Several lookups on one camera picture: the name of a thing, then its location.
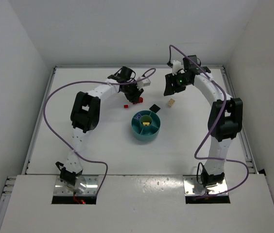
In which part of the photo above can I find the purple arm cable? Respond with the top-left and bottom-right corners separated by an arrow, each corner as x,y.
168,44 -> 250,199
43,68 -> 156,195

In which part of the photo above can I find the black square lego plate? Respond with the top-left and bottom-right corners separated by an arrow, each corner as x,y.
149,104 -> 161,113

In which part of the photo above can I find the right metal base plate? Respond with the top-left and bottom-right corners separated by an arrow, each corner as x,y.
183,176 -> 228,196

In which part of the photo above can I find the teal round divided container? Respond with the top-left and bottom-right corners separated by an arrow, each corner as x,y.
131,110 -> 161,143

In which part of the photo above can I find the cream lego brick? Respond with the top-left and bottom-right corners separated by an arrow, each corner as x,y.
167,99 -> 175,107

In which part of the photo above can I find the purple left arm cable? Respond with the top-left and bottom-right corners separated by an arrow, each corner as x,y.
43,68 -> 156,195

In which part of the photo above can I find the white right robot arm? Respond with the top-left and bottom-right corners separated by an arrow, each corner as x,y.
164,55 -> 243,187

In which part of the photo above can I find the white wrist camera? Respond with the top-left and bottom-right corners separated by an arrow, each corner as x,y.
137,76 -> 151,89
167,60 -> 183,75

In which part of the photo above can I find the white front cover board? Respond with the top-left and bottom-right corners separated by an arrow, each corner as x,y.
0,175 -> 274,233

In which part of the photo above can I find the metal base plate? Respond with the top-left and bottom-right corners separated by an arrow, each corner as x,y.
183,176 -> 228,196
53,175 -> 98,196

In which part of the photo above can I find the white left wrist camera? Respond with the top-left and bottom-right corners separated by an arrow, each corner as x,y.
137,76 -> 151,89

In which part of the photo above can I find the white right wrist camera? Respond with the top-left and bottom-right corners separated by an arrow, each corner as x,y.
167,60 -> 183,75

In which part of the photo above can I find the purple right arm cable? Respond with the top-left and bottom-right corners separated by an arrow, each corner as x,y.
168,44 -> 250,199

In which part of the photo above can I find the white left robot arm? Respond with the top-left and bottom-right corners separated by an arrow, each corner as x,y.
56,67 -> 150,188

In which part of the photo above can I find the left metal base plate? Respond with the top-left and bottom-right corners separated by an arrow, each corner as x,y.
53,175 -> 98,196

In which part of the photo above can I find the large red lego brick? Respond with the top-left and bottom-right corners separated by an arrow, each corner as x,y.
133,97 -> 143,105

